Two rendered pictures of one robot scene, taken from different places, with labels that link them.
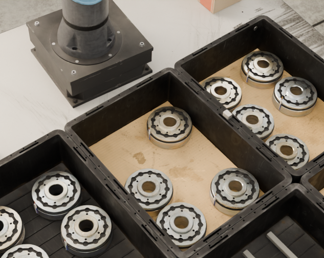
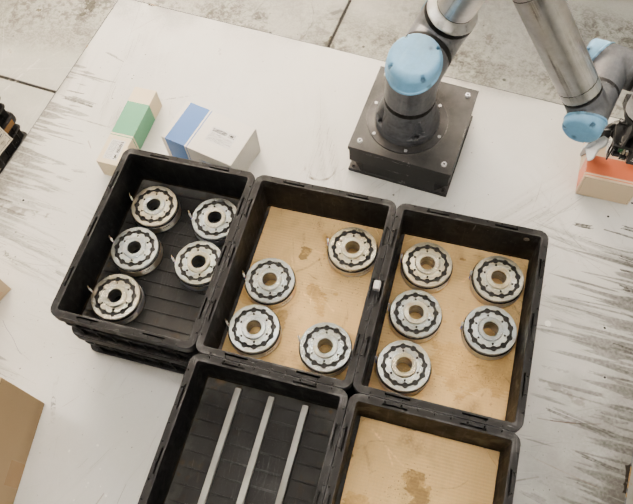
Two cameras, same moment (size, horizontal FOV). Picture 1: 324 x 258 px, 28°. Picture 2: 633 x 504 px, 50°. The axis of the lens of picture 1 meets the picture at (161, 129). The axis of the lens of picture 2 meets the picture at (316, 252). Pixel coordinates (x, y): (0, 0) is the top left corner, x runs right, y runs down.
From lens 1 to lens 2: 0.79 m
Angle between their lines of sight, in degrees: 34
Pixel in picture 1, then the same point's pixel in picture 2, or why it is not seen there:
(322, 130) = (472, 384)
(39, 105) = (329, 145)
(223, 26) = (568, 213)
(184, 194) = (294, 312)
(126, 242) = not seen: hidden behind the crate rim
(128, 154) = (300, 242)
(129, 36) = (444, 147)
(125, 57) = (415, 163)
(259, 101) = (457, 305)
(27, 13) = (527, 56)
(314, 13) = not seen: outside the picture
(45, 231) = (184, 239)
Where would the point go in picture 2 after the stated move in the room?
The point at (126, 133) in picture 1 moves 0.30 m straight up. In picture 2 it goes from (321, 225) to (313, 143)
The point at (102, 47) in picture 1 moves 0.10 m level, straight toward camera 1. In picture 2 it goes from (401, 138) to (369, 163)
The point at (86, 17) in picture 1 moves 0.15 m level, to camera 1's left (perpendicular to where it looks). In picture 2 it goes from (393, 100) to (353, 58)
